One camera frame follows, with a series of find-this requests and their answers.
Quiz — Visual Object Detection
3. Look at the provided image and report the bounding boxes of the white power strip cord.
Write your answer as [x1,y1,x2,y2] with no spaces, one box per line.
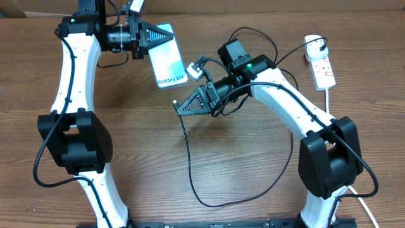
[324,88,380,228]

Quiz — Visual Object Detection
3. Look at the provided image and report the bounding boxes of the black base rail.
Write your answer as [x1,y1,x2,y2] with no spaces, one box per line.
[75,217,358,228]

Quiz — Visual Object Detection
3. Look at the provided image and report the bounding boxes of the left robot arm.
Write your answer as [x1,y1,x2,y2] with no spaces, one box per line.
[37,1,174,227]

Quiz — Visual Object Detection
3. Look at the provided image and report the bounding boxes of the white power strip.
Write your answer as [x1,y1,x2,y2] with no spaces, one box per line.
[309,57,336,91]

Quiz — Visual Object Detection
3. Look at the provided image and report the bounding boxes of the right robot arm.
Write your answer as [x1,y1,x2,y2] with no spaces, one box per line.
[174,39,365,227]

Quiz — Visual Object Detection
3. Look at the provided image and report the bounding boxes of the white charger plug adapter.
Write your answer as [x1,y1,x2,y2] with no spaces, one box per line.
[303,35,328,62]

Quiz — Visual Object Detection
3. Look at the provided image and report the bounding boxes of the blue-screen Samsung smartphone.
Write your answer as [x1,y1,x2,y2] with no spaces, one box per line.
[149,35,188,89]

